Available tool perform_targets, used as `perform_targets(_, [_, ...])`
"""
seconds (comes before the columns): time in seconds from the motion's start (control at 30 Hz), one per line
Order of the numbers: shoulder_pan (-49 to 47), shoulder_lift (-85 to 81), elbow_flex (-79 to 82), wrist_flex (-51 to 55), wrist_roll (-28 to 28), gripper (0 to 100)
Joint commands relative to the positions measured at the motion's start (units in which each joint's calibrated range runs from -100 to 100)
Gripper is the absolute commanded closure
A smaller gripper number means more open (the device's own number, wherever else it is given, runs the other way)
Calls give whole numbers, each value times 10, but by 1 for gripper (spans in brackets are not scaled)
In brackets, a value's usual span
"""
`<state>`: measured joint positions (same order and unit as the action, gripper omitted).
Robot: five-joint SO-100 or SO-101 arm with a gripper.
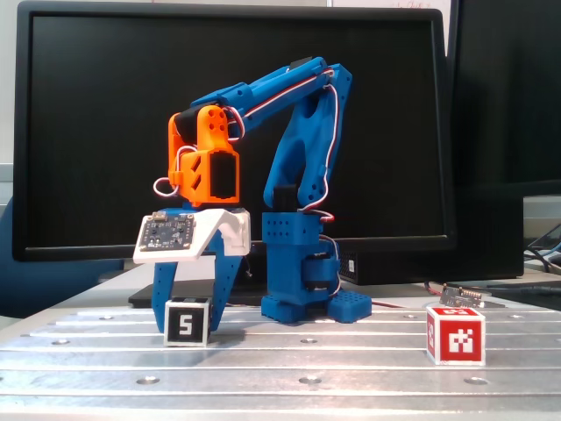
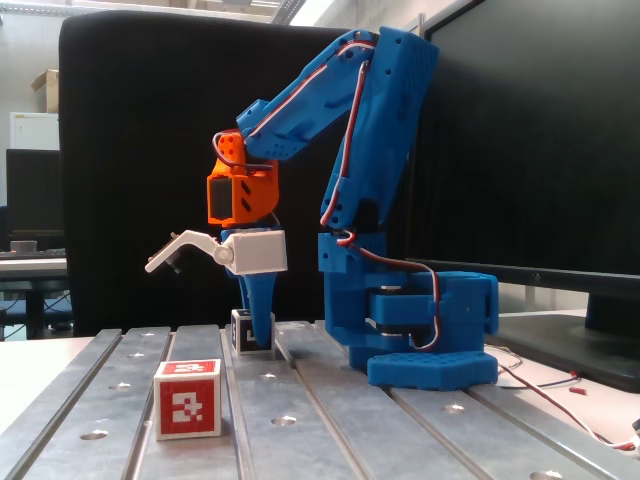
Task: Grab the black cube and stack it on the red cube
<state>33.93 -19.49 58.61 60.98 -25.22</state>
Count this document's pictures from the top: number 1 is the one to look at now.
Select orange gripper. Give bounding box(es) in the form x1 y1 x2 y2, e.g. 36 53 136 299
151 103 246 333

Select white wrist cable loop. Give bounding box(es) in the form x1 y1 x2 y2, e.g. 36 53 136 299
153 143 186 199

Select black cable with barrel plug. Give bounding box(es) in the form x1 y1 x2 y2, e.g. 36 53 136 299
486 282 561 296

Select black flat stand base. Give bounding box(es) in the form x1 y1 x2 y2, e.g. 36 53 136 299
494 289 561 313

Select black frameless monitor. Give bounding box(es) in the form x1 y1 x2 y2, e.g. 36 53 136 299
446 0 561 194

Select red cube with white pattern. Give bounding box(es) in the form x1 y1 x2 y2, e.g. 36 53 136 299
425 306 486 367

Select red white loose wire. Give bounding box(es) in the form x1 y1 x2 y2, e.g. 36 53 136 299
371 282 444 310

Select black cube with numeral five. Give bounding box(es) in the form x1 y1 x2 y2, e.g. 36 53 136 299
164 296 212 347

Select small controller circuit board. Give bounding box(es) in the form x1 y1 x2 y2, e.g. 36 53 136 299
440 283 484 308

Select camera circuit board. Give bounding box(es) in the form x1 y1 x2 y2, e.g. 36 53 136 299
138 211 196 253

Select red white arm servo cable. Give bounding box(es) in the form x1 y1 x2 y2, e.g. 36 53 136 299
218 68 345 304

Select black Dell monitor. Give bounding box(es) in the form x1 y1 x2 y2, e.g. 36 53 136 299
11 0 457 309

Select aluminium slotted base plate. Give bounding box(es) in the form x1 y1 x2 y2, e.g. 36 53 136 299
0 304 561 417

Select blue cable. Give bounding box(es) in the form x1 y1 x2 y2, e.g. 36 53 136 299
531 250 561 275

